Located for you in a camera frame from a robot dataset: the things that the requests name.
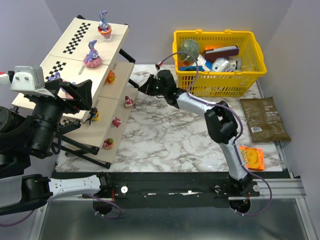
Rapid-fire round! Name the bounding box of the purple bunny pink donut toy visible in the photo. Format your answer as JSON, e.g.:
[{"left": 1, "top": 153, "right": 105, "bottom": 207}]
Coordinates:
[{"left": 48, "top": 71, "right": 73, "bottom": 99}]

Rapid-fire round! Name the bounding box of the beige tiered shelf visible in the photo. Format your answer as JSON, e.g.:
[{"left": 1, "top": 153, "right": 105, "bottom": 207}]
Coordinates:
[{"left": 10, "top": 14, "right": 140, "bottom": 169}]

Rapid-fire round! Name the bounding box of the blue box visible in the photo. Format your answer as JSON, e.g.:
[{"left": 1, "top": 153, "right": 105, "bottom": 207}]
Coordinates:
[{"left": 178, "top": 65, "right": 205, "bottom": 72}]

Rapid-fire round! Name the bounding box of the pink bear toy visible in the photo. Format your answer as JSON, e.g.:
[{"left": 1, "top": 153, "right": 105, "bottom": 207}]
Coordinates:
[{"left": 112, "top": 116, "right": 123, "bottom": 128}]

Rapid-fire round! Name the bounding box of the purple box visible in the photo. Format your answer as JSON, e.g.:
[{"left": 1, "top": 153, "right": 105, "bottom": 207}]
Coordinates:
[{"left": 204, "top": 45, "right": 240, "bottom": 61}]

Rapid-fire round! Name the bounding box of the orange snack box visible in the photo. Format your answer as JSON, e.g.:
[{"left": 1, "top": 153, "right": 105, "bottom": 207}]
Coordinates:
[{"left": 239, "top": 146, "right": 265, "bottom": 172}]

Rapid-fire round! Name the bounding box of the orange dragon toy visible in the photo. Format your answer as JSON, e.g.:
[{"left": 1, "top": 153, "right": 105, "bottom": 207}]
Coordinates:
[{"left": 104, "top": 69, "right": 116, "bottom": 85}]

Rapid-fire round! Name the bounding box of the strawberry tart toy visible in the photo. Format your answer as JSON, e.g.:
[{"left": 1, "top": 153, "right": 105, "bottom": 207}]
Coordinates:
[{"left": 102, "top": 138, "right": 115, "bottom": 150}]

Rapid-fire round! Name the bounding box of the purple bunny cupcake toy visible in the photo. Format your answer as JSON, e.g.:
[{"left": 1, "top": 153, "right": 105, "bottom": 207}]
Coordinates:
[{"left": 97, "top": 10, "right": 112, "bottom": 40}]

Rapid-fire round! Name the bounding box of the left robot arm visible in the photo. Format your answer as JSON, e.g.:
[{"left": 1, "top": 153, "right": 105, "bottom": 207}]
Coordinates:
[{"left": 0, "top": 79, "right": 112, "bottom": 215}]

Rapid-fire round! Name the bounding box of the black dragon toy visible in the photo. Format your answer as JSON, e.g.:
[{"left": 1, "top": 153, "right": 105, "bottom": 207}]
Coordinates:
[{"left": 85, "top": 107, "right": 100, "bottom": 125}]

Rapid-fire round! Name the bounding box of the brown coffee bag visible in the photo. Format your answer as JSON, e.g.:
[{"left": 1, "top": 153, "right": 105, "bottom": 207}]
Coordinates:
[{"left": 240, "top": 97, "right": 291, "bottom": 143}]

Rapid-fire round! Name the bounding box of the white bottle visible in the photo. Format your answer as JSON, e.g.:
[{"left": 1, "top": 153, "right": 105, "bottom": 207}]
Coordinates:
[{"left": 228, "top": 56, "right": 242, "bottom": 71}]

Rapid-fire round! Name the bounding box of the strawberry cake slice toy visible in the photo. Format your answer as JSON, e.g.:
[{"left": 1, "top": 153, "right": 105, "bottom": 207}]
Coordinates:
[{"left": 124, "top": 95, "right": 135, "bottom": 109}]

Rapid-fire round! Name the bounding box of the yellow plastic basket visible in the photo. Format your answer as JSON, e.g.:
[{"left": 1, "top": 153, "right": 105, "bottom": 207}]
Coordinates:
[{"left": 172, "top": 29, "right": 267, "bottom": 97}]

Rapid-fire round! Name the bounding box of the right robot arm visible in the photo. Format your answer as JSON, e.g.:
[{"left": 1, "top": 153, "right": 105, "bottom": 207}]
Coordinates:
[{"left": 138, "top": 69, "right": 252, "bottom": 194}]

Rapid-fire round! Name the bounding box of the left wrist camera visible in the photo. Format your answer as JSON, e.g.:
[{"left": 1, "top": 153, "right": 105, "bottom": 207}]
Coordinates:
[{"left": 10, "top": 66, "right": 54, "bottom": 98}]

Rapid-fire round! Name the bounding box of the green melon ball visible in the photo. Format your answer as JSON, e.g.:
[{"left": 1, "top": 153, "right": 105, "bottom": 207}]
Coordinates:
[{"left": 178, "top": 38, "right": 200, "bottom": 63}]

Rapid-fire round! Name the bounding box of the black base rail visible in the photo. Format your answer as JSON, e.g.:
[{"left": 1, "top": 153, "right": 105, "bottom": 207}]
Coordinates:
[{"left": 49, "top": 170, "right": 261, "bottom": 210}]

